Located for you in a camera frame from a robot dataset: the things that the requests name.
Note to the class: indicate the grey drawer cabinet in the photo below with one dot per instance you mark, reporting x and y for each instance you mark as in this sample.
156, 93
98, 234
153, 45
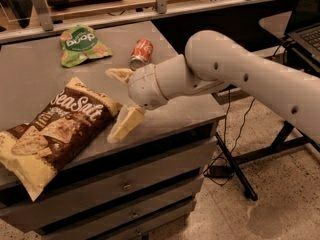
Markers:
109, 191

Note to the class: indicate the black power adapter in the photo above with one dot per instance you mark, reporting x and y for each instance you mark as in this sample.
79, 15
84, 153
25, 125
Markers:
220, 172

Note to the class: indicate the metal railing frame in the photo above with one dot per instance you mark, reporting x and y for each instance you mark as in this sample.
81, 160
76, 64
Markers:
46, 21

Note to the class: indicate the red soda can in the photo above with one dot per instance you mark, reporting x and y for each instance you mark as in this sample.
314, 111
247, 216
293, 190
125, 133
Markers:
141, 54

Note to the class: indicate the black laptop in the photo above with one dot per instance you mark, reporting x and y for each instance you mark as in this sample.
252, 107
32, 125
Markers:
304, 26

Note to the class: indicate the green jalapeno chip bag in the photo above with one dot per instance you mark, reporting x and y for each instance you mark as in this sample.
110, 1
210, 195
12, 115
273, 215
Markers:
79, 44

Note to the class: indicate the black table leg frame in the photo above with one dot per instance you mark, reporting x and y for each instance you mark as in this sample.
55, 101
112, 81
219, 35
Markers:
279, 144

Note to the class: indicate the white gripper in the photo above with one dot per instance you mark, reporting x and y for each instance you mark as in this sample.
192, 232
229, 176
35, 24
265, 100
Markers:
145, 86

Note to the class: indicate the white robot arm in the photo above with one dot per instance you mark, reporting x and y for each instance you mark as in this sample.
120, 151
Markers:
212, 62

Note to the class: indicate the brown sea salt chip bag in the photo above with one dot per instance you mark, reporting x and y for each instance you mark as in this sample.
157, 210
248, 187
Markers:
37, 151

